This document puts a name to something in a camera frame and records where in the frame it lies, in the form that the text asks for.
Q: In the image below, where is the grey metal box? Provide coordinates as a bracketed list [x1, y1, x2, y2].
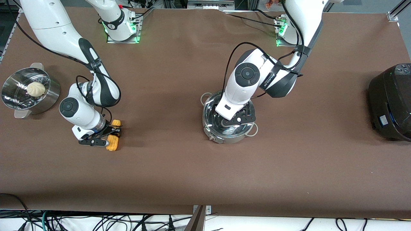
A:
[188, 0, 235, 10]

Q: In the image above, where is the black table cable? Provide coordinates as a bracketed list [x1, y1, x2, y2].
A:
[250, 9, 280, 20]
[223, 13, 283, 29]

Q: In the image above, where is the glass pot lid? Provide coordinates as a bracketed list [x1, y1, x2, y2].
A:
[203, 90, 256, 135]

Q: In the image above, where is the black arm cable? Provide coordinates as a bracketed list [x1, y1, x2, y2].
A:
[222, 0, 305, 98]
[6, 0, 122, 120]

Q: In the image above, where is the steel steamer pot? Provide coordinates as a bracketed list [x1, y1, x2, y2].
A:
[1, 63, 61, 119]

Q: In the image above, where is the brown table cover sheet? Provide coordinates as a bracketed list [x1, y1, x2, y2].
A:
[0, 6, 411, 218]

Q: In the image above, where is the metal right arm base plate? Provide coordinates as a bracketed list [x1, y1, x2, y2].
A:
[107, 13, 142, 44]

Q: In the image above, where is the aluminium frame profile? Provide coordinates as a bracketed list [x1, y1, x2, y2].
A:
[387, 0, 411, 22]

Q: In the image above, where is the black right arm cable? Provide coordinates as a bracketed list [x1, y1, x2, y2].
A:
[6, 0, 122, 120]

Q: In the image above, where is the yellow corn cob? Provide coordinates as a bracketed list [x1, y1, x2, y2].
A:
[106, 120, 122, 151]

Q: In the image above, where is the steel pot with handles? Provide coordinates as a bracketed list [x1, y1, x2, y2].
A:
[201, 90, 259, 144]

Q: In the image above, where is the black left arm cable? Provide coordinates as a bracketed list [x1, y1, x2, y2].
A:
[222, 0, 305, 98]

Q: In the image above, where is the black rice cooker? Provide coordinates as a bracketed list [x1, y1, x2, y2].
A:
[368, 63, 411, 142]

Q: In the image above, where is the black floor cable loop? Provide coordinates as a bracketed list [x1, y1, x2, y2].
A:
[0, 193, 32, 231]

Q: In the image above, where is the white steamed bun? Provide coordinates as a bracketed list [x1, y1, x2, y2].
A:
[27, 81, 46, 97]

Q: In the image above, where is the metal table edge bracket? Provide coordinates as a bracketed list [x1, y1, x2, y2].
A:
[193, 205, 212, 215]

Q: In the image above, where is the brown angled bar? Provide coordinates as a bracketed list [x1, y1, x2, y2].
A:
[185, 205, 206, 231]

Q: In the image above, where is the black base cable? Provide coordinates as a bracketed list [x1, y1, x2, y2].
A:
[130, 7, 155, 21]

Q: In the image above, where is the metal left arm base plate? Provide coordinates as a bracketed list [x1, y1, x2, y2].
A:
[275, 18, 289, 48]

